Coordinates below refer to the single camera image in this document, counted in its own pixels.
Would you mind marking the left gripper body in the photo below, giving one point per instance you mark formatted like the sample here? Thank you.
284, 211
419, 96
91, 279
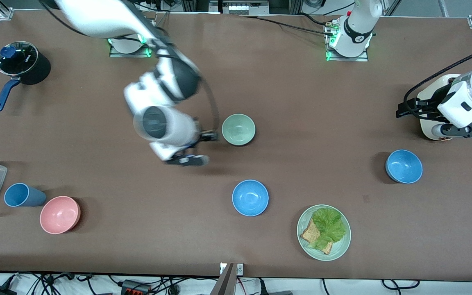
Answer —
427, 102

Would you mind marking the light green bowl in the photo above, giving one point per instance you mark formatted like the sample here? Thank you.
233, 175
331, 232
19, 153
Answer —
238, 129

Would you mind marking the blue bowl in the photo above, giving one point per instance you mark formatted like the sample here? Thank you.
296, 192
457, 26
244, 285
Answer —
404, 166
250, 198

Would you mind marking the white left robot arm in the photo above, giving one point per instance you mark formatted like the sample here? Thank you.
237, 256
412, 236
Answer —
359, 24

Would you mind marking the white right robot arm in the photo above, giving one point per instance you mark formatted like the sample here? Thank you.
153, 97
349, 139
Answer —
105, 16

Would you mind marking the pink bowl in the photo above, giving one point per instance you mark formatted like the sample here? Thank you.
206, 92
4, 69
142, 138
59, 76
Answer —
59, 215

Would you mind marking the white toaster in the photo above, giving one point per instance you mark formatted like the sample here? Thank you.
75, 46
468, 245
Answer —
425, 129

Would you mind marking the grey control box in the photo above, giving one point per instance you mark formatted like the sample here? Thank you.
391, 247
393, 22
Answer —
242, 7

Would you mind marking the green lettuce leaf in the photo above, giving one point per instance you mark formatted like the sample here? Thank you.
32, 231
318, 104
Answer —
329, 225

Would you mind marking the brown bread slice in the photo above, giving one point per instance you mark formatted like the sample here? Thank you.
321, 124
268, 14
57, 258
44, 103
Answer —
310, 234

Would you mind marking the black red power strip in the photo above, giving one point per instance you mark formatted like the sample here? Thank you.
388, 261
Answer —
135, 288

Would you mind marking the grey metal bar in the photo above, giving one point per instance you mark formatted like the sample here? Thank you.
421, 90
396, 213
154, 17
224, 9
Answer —
224, 284

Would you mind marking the light green plate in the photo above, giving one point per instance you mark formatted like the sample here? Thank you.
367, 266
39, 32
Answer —
340, 248

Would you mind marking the blue plastic cup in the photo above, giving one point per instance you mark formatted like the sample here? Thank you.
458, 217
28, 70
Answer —
25, 196

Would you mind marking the black plug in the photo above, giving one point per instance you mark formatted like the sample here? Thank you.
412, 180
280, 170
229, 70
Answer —
277, 292

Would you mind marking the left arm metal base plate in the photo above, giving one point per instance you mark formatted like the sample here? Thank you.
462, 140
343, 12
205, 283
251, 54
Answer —
363, 58

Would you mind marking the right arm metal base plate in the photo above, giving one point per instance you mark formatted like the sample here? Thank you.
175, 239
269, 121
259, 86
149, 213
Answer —
129, 54

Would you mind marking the white table edge bracket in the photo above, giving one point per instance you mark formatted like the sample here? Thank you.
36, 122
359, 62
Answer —
240, 269

